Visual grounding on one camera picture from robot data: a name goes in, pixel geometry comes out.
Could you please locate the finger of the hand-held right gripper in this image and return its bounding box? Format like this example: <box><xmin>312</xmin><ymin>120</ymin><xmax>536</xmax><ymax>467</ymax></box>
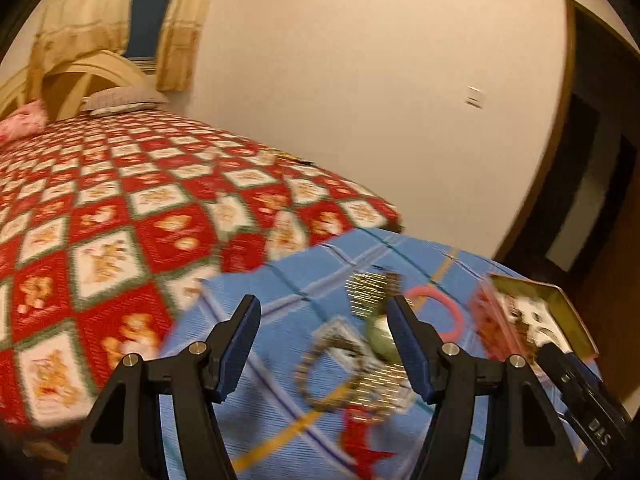
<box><xmin>537</xmin><ymin>342</ymin><xmax>608</xmax><ymax>411</ymax></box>

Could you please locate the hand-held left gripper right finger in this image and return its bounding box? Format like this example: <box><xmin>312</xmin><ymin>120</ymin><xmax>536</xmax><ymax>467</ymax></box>
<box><xmin>387</xmin><ymin>295</ymin><xmax>583</xmax><ymax>480</ymax></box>

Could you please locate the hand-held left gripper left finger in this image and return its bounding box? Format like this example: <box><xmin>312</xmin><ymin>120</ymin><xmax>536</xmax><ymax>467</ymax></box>
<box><xmin>75</xmin><ymin>294</ymin><xmax>262</xmax><ymax>480</ymax></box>

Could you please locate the green jade pendant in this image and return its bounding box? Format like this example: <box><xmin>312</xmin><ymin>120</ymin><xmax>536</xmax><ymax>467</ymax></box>
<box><xmin>365</xmin><ymin>312</ymin><xmax>401</xmax><ymax>361</ymax></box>

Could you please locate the gold bead necklace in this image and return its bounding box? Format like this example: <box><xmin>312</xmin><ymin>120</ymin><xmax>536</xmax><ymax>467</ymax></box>
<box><xmin>347</xmin><ymin>272</ymin><xmax>401</xmax><ymax>318</ymax></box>
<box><xmin>350</xmin><ymin>365</ymin><xmax>416</xmax><ymax>413</ymax></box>

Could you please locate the pink tin box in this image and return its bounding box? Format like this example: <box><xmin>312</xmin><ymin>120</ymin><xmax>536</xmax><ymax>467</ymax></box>
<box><xmin>470</xmin><ymin>272</ymin><xmax>601</xmax><ymax>376</ymax></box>

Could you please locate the pink ring bracelet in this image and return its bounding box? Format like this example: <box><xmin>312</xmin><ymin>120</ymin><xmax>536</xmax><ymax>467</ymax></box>
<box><xmin>402</xmin><ymin>287</ymin><xmax>463</xmax><ymax>341</ymax></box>

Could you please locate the brown bead bracelet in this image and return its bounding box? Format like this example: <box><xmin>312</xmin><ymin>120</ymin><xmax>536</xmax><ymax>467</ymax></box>
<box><xmin>295</xmin><ymin>335</ymin><xmax>373</xmax><ymax>408</ymax></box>

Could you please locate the red tassel charm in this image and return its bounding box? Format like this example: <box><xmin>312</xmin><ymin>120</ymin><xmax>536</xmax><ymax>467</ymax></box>
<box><xmin>340</xmin><ymin>407</ymin><xmax>396</xmax><ymax>478</ymax></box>

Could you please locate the blue plaid cloth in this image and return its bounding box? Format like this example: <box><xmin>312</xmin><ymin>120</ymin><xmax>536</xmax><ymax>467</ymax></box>
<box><xmin>160</xmin><ymin>227</ymin><xmax>601</xmax><ymax>480</ymax></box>

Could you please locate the brown wooden door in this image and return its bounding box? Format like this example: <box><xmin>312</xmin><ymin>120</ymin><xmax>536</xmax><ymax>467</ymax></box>
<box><xmin>565</xmin><ymin>220</ymin><xmax>640</xmax><ymax>411</ymax></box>

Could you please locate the red checkered bear blanket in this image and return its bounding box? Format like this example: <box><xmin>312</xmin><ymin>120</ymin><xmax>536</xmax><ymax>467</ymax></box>
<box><xmin>0</xmin><ymin>110</ymin><xmax>403</xmax><ymax>441</ymax></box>

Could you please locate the grey striped pillow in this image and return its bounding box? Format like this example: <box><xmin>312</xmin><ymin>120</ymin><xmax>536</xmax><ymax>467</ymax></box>
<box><xmin>80</xmin><ymin>86</ymin><xmax>168</xmax><ymax>116</ymax></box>

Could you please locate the cream wooden headboard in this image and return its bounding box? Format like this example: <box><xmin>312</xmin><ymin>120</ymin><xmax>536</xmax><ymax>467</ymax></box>
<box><xmin>0</xmin><ymin>50</ymin><xmax>151</xmax><ymax>121</ymax></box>

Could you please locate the pink floral pillow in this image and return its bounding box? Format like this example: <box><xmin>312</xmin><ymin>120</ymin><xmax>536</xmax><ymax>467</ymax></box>
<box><xmin>0</xmin><ymin>100</ymin><xmax>49</xmax><ymax>143</ymax></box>

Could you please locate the dark blue window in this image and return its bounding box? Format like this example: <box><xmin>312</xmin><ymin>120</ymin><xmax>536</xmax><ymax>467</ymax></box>
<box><xmin>122</xmin><ymin>0</ymin><xmax>183</xmax><ymax>68</ymax></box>

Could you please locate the dark wooden door frame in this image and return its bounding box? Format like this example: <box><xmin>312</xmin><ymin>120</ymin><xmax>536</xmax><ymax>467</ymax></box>
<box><xmin>492</xmin><ymin>0</ymin><xmax>640</xmax><ymax>311</ymax></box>

